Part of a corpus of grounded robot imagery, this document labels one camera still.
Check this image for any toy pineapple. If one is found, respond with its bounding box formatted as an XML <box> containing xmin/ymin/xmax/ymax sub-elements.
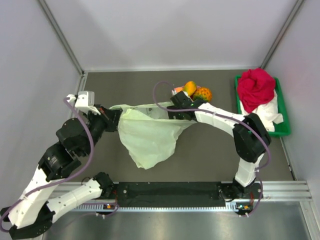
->
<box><xmin>191</xmin><ymin>87</ymin><xmax>213</xmax><ymax>102</ymax></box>

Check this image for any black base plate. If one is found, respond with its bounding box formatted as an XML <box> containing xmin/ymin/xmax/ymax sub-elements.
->
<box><xmin>104</xmin><ymin>180</ymin><xmax>262</xmax><ymax>208</ymax></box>

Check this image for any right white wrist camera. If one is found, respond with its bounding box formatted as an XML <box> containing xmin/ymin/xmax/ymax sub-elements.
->
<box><xmin>171</xmin><ymin>88</ymin><xmax>190</xmax><ymax>98</ymax></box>

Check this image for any pale green plastic bag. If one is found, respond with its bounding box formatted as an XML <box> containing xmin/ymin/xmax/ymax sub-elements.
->
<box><xmin>109</xmin><ymin>103</ymin><xmax>196</xmax><ymax>170</ymax></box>

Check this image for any pink peach fruit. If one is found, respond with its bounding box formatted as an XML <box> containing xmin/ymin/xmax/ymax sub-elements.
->
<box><xmin>173</xmin><ymin>86</ymin><xmax>183</xmax><ymax>94</ymax></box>

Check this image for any red cloth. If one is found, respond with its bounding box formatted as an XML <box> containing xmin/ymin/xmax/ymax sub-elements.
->
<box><xmin>236</xmin><ymin>68</ymin><xmax>276</xmax><ymax>113</ymax></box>

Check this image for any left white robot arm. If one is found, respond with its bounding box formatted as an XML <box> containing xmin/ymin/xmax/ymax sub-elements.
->
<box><xmin>0</xmin><ymin>105</ymin><xmax>123</xmax><ymax>240</ymax></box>

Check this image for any green plastic tray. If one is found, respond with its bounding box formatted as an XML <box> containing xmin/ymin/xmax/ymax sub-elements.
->
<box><xmin>234</xmin><ymin>75</ymin><xmax>292</xmax><ymax>138</ymax></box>

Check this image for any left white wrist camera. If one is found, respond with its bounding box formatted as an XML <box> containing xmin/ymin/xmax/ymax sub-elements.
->
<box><xmin>63</xmin><ymin>90</ymin><xmax>101</xmax><ymax>117</ymax></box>

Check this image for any orange green mango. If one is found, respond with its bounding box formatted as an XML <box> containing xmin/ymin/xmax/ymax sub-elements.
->
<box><xmin>182</xmin><ymin>81</ymin><xmax>197</xmax><ymax>97</ymax></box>

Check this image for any grey slotted cable duct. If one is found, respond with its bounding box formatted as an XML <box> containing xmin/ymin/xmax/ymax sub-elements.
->
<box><xmin>72</xmin><ymin>201</ymin><xmax>256</xmax><ymax>213</ymax></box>

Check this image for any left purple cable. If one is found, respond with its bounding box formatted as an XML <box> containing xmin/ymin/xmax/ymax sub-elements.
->
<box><xmin>0</xmin><ymin>97</ymin><xmax>95</xmax><ymax>232</ymax></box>

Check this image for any aluminium frame rail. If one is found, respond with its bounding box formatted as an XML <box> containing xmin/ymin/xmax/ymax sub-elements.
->
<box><xmin>39</xmin><ymin>72</ymin><xmax>88</xmax><ymax>240</ymax></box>

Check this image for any white cloth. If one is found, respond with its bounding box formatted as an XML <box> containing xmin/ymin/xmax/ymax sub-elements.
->
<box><xmin>238</xmin><ymin>88</ymin><xmax>284</xmax><ymax>132</ymax></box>

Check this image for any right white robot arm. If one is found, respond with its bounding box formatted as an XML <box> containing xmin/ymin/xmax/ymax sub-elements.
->
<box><xmin>166</xmin><ymin>91</ymin><xmax>271</xmax><ymax>198</ymax></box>

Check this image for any pink plate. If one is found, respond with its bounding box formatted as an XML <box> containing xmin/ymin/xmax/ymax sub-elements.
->
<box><xmin>174</xmin><ymin>85</ymin><xmax>201</xmax><ymax>92</ymax></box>

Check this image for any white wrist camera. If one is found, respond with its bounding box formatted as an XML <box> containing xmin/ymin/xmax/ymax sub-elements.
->
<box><xmin>171</xmin><ymin>88</ymin><xmax>190</xmax><ymax>98</ymax></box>
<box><xmin>63</xmin><ymin>90</ymin><xmax>101</xmax><ymax>117</ymax></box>

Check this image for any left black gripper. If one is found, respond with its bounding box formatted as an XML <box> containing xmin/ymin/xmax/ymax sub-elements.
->
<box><xmin>81</xmin><ymin>103</ymin><xmax>123</xmax><ymax>157</ymax></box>

